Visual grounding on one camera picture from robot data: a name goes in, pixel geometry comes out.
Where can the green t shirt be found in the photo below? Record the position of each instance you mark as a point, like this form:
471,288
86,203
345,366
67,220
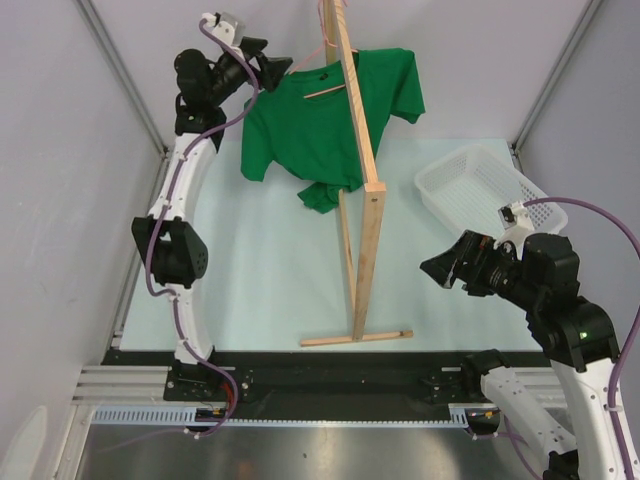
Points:
305,125

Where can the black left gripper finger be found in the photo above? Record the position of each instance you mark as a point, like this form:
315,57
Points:
253,48
272,70

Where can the left aluminium frame post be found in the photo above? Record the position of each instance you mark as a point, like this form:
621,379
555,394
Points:
114,60

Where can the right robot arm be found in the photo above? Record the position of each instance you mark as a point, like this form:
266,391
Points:
575,335

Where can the pink wire hanger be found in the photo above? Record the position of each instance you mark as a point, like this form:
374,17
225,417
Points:
336,47

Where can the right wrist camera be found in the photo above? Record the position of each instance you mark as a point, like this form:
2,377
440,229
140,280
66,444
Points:
518,226

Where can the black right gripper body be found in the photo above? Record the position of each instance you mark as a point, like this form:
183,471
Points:
493,270

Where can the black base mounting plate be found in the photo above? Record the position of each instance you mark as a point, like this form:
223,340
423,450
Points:
334,382

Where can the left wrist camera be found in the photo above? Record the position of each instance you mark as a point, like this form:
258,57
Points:
224,27

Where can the white plastic basket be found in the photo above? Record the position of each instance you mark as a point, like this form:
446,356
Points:
466,188

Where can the right aluminium frame post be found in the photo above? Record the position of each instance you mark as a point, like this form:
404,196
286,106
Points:
567,52

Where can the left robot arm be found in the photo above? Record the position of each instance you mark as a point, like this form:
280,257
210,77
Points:
174,256

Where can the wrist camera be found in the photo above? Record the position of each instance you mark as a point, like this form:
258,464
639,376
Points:
518,226
224,27

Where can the white slotted cable duct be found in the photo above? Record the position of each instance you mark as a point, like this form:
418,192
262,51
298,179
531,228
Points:
443,416

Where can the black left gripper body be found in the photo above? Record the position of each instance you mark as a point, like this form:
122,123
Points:
230,73

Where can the aluminium frame post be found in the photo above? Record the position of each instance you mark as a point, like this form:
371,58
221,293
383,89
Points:
114,60
567,52

